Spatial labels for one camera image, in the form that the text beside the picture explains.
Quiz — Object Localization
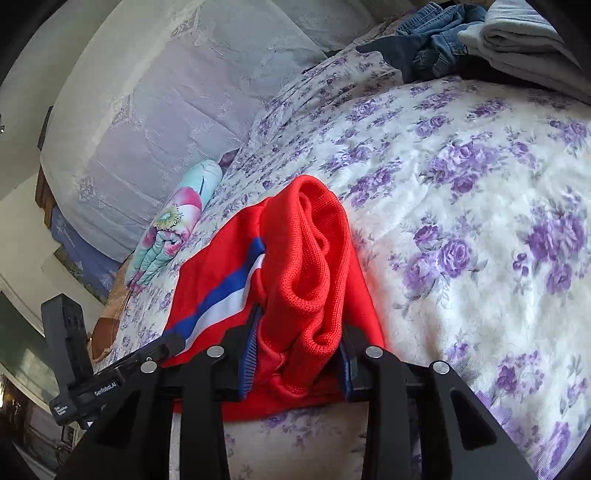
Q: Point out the red blue white jersey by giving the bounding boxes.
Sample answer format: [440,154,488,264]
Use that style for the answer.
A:
[161,174,386,423]

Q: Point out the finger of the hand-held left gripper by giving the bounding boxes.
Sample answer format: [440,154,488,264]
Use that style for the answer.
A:
[134,331,186,370]

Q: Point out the navy blue cloth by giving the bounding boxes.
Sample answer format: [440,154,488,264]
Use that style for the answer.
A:
[355,33,432,83]

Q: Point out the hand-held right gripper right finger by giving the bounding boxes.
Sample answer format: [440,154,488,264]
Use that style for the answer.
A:
[339,323,539,480]

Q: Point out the blue printed cloth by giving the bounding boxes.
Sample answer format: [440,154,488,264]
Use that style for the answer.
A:
[50,205,123,303]

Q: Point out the crumpled blue jeans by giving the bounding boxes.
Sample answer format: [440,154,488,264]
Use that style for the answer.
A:
[397,1,488,80]

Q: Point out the wooden headboard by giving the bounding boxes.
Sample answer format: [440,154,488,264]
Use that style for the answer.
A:
[34,105,58,229]

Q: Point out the folded colourful floral blanket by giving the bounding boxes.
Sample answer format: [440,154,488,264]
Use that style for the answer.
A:
[127,160,223,289]

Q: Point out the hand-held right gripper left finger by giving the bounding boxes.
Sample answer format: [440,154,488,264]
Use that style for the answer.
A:
[55,305,264,480]

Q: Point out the folded grey cloth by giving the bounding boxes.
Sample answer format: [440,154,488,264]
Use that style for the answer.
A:
[457,0,591,95]

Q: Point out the purple floral quilt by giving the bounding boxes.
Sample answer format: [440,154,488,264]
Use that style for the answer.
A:
[104,44,591,480]

